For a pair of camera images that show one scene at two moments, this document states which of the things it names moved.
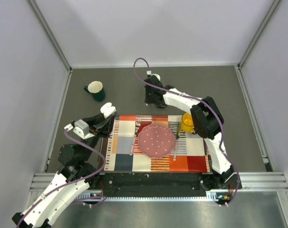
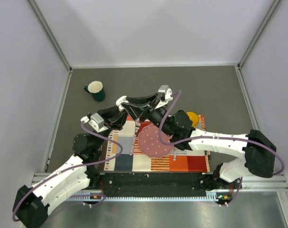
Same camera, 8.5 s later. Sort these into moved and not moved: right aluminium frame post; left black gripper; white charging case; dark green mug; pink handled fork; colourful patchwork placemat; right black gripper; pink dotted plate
Moved: left black gripper; white charging case; right black gripper
Not moved: right aluminium frame post; colourful patchwork placemat; dark green mug; pink dotted plate; pink handled fork
